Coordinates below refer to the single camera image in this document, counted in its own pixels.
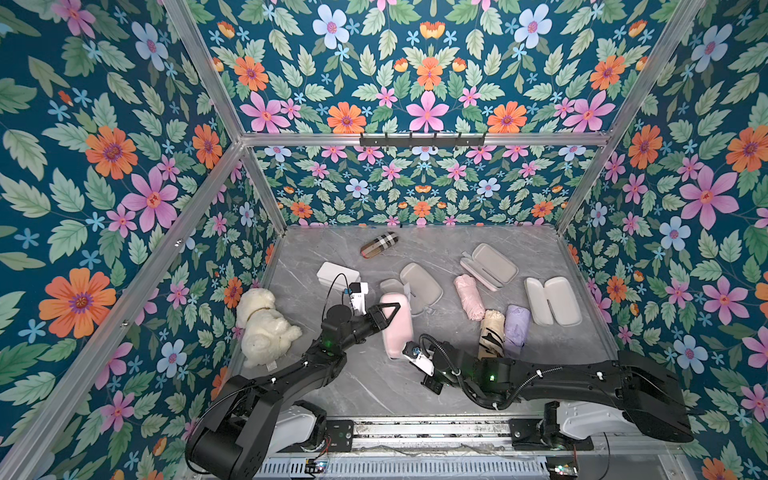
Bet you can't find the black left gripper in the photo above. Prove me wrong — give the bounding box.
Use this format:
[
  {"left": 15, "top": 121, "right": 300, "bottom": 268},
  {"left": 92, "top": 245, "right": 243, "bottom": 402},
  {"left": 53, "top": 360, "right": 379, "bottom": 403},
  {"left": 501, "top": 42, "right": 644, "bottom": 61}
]
[{"left": 334, "top": 302, "right": 397, "bottom": 354}]

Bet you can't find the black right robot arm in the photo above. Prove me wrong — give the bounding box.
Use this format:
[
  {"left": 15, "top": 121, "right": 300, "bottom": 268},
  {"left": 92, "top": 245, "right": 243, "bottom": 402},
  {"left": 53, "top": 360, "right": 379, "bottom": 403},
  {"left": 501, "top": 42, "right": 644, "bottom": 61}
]
[{"left": 402, "top": 334, "right": 694, "bottom": 443}]

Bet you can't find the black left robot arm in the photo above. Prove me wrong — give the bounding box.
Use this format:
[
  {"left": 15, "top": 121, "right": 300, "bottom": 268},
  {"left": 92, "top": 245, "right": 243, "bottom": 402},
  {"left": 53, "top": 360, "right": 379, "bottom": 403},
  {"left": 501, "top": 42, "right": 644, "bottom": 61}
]
[{"left": 184, "top": 302, "right": 403, "bottom": 479}]

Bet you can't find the closed white umbrella case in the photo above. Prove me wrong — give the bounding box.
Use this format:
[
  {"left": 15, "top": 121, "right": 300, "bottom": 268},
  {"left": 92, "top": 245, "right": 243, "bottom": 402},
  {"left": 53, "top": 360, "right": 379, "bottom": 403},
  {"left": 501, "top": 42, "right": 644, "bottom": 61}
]
[{"left": 316, "top": 261, "right": 361, "bottom": 292}]

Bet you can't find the beige black striped umbrella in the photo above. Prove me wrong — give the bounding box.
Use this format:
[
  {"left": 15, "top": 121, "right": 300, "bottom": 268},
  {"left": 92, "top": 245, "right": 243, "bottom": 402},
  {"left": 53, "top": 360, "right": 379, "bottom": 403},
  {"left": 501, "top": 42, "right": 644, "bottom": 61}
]
[{"left": 477, "top": 310, "right": 506, "bottom": 359}]

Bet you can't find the lilac folded umbrella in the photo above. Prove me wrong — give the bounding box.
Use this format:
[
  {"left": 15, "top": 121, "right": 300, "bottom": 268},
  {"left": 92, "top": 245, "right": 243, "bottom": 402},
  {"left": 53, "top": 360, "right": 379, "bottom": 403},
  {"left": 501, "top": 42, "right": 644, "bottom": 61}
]
[{"left": 503, "top": 305, "right": 532, "bottom": 357}]

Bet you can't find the pink folded umbrella upper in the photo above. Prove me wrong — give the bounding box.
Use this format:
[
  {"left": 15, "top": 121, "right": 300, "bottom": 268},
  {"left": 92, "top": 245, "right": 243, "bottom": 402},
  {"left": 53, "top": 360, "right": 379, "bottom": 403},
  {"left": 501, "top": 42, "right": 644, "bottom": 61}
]
[{"left": 454, "top": 274, "right": 485, "bottom": 321}]

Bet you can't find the open grey case centre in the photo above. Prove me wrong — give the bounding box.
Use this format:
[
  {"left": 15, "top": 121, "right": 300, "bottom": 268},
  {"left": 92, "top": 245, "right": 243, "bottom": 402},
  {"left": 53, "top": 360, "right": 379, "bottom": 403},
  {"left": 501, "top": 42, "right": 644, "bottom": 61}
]
[{"left": 379, "top": 262, "right": 444, "bottom": 316}]

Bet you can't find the white ventilation grille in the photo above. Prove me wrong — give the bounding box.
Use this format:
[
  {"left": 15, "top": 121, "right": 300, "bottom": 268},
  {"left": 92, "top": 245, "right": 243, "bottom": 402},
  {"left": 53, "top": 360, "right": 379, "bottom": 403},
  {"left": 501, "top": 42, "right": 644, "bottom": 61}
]
[{"left": 254, "top": 456, "right": 550, "bottom": 479}]

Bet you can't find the open pink-edged grey case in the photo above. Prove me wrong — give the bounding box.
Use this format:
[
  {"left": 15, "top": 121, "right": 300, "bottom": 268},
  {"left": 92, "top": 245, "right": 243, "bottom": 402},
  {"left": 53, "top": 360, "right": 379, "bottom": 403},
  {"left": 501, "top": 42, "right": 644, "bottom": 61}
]
[{"left": 460, "top": 243, "right": 519, "bottom": 292}]

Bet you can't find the cream plush teddy bear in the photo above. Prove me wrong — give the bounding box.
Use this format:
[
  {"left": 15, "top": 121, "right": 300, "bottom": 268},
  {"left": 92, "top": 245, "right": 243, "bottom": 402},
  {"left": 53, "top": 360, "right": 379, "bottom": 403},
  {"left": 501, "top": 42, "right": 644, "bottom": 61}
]
[{"left": 236, "top": 288, "right": 303, "bottom": 368}]

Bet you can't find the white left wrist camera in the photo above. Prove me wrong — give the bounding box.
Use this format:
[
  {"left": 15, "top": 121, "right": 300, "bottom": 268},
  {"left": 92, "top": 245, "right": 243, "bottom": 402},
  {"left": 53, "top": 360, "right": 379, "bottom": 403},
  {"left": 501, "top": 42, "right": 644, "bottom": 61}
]
[{"left": 347, "top": 282, "right": 369, "bottom": 316}]

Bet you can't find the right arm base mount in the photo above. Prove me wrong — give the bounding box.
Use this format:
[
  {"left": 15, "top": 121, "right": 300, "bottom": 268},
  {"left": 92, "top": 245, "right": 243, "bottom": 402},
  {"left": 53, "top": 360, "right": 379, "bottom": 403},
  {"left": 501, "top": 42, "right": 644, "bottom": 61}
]
[{"left": 508, "top": 401, "right": 639, "bottom": 451}]

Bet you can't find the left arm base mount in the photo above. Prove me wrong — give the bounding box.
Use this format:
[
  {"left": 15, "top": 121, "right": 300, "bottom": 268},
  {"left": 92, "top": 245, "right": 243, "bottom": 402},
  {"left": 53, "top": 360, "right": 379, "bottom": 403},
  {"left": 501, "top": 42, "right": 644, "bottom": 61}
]
[{"left": 266, "top": 400, "right": 355, "bottom": 459}]

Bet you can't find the metal hook rail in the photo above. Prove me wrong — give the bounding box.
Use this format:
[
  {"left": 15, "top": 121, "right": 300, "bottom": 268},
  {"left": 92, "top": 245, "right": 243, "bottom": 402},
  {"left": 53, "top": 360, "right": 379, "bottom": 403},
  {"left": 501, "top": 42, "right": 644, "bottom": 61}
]
[{"left": 358, "top": 132, "right": 486, "bottom": 149}]

